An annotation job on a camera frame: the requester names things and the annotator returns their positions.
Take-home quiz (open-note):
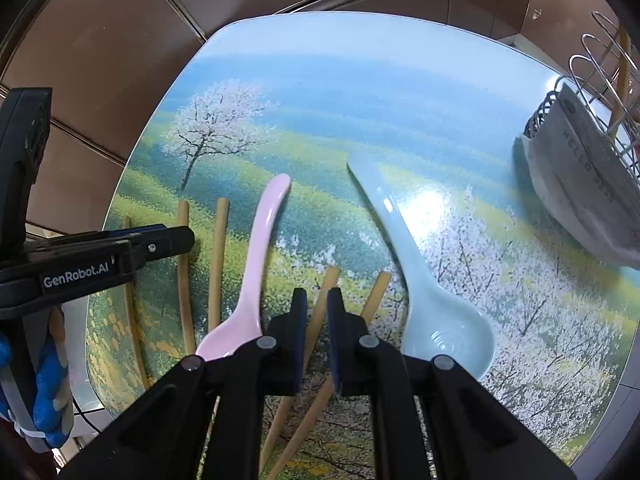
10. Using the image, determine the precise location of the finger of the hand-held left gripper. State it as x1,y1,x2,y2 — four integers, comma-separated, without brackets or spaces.
30,225,171,247
116,226,195,281

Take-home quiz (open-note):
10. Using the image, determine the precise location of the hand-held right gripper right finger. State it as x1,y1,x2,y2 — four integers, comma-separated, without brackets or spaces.
326,287,578,480

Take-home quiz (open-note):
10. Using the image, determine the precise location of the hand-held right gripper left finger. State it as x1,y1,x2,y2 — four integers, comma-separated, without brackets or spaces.
59,288,308,480

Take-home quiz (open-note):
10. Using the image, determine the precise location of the bamboo chopstick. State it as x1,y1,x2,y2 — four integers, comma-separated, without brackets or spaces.
208,198,230,333
259,266,342,473
122,216,150,391
272,270,392,480
176,199,198,358

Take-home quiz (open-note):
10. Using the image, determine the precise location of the glass jar with chopsticks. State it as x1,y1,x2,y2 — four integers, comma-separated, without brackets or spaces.
522,10,640,181

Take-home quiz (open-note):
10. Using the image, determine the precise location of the person's left hand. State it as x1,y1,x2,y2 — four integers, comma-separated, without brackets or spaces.
0,305,76,453

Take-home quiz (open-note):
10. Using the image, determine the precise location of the pink ceramic spoon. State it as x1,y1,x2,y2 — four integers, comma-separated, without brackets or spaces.
195,173,292,362

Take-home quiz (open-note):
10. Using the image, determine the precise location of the light blue ceramic spoon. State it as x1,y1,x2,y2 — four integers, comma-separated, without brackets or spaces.
346,150,497,382

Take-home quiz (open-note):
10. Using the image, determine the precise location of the grey printed holder sleeve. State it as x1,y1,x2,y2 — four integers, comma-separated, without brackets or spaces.
515,80,640,266

